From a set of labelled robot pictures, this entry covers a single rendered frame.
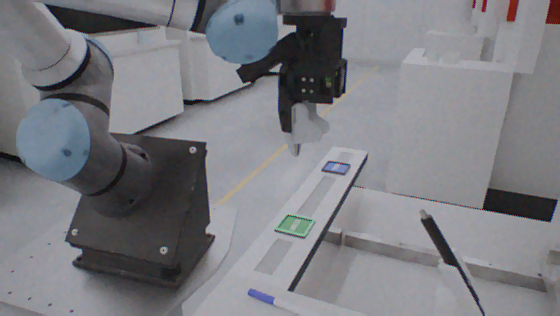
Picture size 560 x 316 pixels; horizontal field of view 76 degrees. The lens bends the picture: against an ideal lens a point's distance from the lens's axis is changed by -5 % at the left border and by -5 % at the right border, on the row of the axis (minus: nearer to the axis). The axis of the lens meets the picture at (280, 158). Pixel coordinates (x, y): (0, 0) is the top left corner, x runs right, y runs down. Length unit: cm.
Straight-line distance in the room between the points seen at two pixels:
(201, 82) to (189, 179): 435
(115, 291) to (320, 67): 56
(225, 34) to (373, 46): 830
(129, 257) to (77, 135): 27
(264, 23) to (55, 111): 39
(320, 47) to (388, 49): 810
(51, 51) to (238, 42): 36
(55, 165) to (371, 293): 58
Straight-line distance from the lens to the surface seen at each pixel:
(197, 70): 508
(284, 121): 55
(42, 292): 86
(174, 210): 75
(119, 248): 79
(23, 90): 354
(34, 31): 65
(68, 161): 64
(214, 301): 53
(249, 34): 39
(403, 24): 854
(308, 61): 54
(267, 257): 60
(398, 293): 77
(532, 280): 87
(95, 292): 82
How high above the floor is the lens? 133
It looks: 23 degrees down
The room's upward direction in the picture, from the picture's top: straight up
